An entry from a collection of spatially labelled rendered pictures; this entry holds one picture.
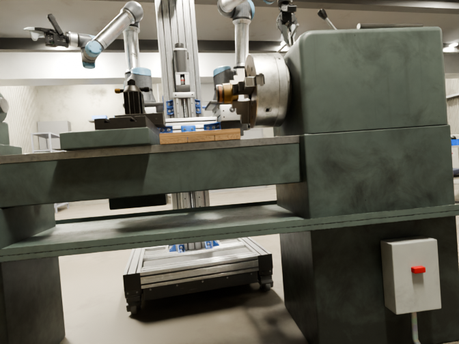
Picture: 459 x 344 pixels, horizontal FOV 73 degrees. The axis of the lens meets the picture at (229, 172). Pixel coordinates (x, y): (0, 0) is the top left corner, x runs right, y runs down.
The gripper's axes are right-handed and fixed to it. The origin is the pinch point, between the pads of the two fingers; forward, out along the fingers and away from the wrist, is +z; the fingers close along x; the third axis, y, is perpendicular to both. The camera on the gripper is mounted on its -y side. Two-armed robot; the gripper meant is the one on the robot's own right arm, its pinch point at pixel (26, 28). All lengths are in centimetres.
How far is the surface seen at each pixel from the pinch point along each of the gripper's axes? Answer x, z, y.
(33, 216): -54, 5, 90
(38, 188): -76, 3, 75
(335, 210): -133, -89, 84
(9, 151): -51, 11, 62
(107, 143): -92, -17, 58
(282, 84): -114, -79, 36
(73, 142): -87, -8, 58
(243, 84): -101, -69, 36
